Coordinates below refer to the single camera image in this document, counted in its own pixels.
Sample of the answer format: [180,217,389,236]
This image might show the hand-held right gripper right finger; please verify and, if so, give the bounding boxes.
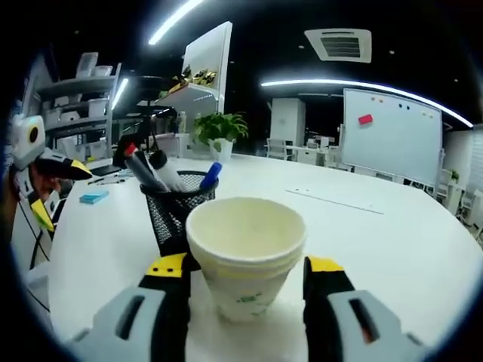
[303,255,427,362]

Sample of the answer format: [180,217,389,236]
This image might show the white storage bins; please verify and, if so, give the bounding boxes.
[77,51,114,78]

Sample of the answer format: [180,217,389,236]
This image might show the black office chair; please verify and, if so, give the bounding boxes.
[112,134,143,167]

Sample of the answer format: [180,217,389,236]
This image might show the blue cap whiteboard marker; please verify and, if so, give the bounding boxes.
[198,161,223,189]

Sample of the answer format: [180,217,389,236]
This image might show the white cabinet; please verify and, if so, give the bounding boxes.
[269,97,306,148]

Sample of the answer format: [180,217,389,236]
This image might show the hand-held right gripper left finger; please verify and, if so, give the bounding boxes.
[69,252,192,362]

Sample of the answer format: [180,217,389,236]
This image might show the ceiling air conditioner vent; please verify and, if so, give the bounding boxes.
[303,28,373,63]

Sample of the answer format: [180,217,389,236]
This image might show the gold decorations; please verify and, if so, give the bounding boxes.
[168,66,219,94]

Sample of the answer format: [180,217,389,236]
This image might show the white curved display shelf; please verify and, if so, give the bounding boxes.
[154,20,233,125]

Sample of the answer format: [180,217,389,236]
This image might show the black mesh pen holder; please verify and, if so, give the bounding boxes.
[139,170,220,271]

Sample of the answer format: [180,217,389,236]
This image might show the large standing whiteboard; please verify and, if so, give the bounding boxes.
[339,87,445,189]

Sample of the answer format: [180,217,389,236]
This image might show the ceiling light strip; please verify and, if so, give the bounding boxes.
[147,0,205,46]
[260,78,475,128]

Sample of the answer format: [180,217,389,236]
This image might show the green potted plant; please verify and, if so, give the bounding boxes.
[192,112,250,159]

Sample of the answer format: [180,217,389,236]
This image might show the person's left hand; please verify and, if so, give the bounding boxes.
[29,162,61,203]

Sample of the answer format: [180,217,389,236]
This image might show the grey storage rack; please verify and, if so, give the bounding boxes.
[35,52,124,159]

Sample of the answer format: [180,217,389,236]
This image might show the light blue pack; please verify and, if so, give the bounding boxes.
[78,189,110,205]

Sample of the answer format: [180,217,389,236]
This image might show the black cap whiteboard marker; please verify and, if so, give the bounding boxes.
[149,149,186,192]

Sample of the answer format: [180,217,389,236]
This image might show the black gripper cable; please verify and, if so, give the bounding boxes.
[14,199,52,265]

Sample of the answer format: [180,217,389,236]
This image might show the black laser pointer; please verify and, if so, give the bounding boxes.
[128,150,171,193]

